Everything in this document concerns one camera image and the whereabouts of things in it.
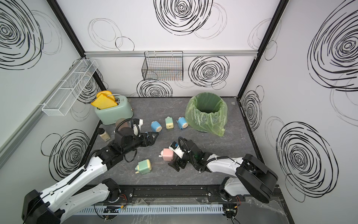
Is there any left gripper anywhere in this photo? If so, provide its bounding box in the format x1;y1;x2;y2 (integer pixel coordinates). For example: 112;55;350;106
123;131;159;156

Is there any pink pencil sharpener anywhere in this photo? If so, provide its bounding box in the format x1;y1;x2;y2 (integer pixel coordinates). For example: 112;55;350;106
158;148;174;161

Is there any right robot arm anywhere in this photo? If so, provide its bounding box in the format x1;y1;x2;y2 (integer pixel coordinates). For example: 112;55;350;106
168;137;278;203

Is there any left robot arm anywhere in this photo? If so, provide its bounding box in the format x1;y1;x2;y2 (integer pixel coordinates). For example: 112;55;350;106
22;127;159;224

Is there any blue sharpener middle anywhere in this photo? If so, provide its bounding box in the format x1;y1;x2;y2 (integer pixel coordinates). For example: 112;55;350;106
151;121;162;133

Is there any blue sharpener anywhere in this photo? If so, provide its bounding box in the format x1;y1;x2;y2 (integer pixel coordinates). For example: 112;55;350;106
177;117;189;130
151;121;162;133

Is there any yellow green pencil sharpener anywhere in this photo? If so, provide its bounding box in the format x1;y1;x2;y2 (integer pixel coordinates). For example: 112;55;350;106
165;116;174;129

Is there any green cream pencil sharpener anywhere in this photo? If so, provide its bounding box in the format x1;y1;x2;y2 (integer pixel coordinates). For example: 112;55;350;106
135;159;152;175

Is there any blue sharpener right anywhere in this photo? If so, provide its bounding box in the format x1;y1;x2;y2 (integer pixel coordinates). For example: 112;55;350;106
177;117;189;130

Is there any mint green toaster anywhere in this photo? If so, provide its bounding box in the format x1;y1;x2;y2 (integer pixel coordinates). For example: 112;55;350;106
94;96;134;125

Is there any small black-capped bottle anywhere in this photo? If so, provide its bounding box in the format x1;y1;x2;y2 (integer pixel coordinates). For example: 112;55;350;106
98;128;111;141

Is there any bin with green bag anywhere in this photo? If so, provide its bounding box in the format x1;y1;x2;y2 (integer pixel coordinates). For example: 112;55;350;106
185;92;228;137

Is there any yellow toy toast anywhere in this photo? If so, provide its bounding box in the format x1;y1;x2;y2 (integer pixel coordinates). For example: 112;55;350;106
91;91;118;110

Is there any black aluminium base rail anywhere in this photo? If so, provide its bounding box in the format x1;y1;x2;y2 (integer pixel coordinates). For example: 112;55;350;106
115;184;251;204

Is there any grey slotted cable duct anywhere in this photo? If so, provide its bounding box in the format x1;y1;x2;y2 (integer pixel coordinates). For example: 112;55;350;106
76;204;224;216

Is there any black wire basket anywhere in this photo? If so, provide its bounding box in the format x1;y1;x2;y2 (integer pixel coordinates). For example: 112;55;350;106
141;51;184;81

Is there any white mesh wall shelf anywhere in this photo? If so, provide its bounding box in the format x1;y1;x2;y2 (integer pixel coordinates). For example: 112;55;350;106
42;59;98;116

